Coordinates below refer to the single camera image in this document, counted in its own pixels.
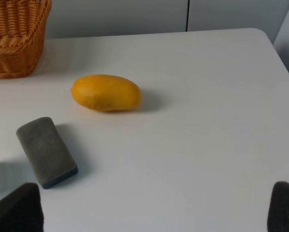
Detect orange wicker basket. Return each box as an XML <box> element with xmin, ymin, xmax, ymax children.
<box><xmin>0</xmin><ymin>0</ymin><xmax>52</xmax><ymax>79</ymax></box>

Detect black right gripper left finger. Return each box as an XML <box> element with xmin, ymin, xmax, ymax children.
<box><xmin>0</xmin><ymin>183</ymin><xmax>44</xmax><ymax>232</ymax></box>

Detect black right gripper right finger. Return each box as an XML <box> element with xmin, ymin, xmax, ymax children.
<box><xmin>267</xmin><ymin>181</ymin><xmax>289</xmax><ymax>232</ymax></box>

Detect grey felt eraser block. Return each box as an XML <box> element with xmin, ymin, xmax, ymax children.
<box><xmin>16</xmin><ymin>117</ymin><xmax>78</xmax><ymax>189</ymax></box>

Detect yellow mango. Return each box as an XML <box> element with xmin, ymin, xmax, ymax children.
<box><xmin>71</xmin><ymin>74</ymin><xmax>142</xmax><ymax>112</ymax></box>

